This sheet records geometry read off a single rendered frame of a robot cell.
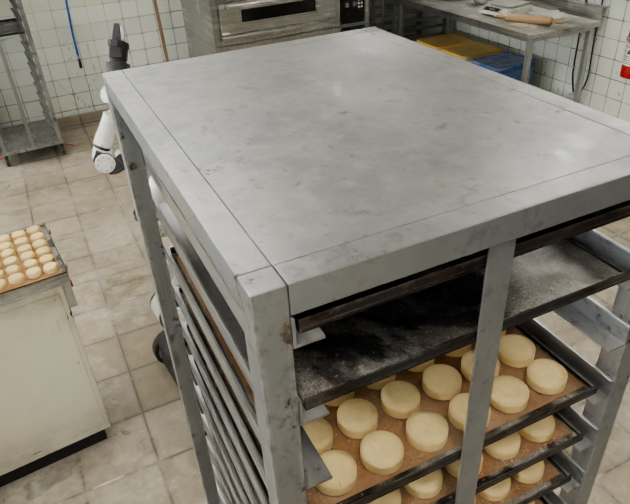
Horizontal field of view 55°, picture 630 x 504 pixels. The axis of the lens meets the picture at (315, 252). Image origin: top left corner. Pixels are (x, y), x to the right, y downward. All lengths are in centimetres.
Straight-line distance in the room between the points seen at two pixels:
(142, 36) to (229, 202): 579
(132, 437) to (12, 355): 69
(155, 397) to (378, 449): 233
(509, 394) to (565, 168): 31
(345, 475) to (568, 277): 33
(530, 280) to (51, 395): 216
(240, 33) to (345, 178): 492
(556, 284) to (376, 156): 25
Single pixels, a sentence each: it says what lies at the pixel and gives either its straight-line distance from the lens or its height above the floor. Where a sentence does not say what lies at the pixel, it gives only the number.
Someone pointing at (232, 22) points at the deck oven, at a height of 95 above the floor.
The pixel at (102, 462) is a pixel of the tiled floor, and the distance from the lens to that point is 282.
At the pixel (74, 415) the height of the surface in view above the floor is 23.
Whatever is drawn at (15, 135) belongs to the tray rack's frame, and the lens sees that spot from 601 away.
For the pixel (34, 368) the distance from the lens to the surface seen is 252.
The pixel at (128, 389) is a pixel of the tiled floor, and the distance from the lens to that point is 307.
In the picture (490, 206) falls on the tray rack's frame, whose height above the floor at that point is 182.
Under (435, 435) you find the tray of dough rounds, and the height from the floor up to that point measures 151.
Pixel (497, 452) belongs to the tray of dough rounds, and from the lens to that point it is 86.
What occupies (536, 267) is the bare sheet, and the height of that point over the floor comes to 167.
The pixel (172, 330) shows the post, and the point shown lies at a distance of 121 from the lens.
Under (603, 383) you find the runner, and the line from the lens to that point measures 86.
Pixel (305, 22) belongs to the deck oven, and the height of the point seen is 85.
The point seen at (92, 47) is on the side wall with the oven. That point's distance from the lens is 627.
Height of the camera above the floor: 208
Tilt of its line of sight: 33 degrees down
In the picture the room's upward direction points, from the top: 3 degrees counter-clockwise
